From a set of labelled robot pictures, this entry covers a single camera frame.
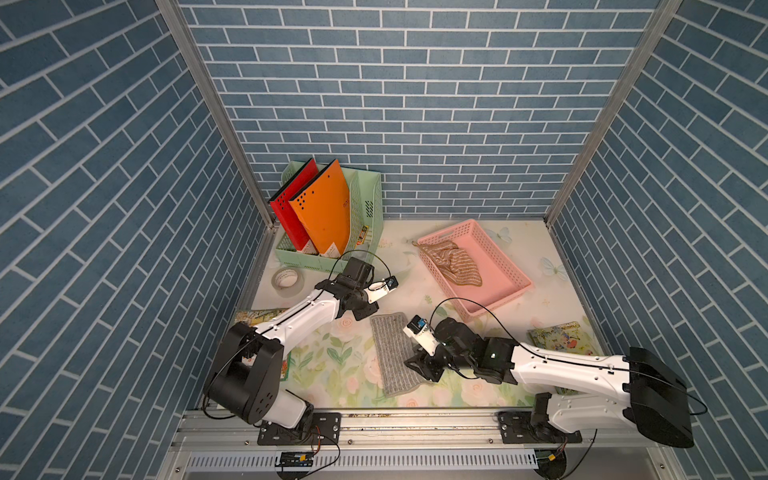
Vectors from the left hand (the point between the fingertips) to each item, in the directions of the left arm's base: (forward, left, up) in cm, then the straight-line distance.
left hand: (375, 297), depth 89 cm
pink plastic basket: (+11, -44, -7) cm, 45 cm away
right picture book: (-9, -58, -6) cm, 59 cm away
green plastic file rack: (+38, +5, -7) cm, 39 cm away
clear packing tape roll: (+10, +31, -8) cm, 33 cm away
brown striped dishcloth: (+17, -25, -2) cm, 30 cm away
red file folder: (+19, +28, +19) cm, 38 cm away
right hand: (-19, -10, +2) cm, 22 cm away
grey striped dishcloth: (-12, -6, -7) cm, 15 cm away
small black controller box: (-39, +18, -11) cm, 44 cm away
